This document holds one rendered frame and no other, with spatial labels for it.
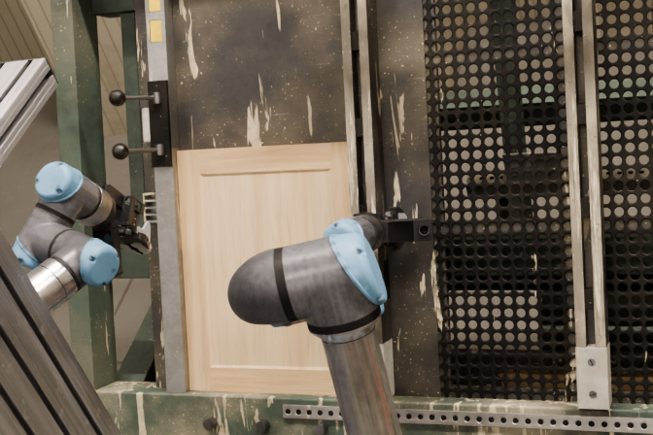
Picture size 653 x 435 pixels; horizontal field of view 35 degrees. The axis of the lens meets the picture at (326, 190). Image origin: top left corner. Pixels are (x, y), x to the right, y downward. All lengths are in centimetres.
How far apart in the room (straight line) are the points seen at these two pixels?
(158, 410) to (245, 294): 99
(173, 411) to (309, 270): 103
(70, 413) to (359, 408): 49
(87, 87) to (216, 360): 73
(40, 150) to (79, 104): 290
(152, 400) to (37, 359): 127
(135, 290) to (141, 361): 151
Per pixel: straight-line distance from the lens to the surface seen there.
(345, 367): 158
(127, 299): 425
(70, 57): 255
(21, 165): 538
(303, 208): 231
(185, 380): 247
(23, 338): 123
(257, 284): 154
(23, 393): 124
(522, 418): 222
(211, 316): 243
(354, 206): 221
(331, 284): 152
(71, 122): 254
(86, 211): 193
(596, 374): 216
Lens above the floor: 263
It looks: 37 degrees down
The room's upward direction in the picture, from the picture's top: 18 degrees counter-clockwise
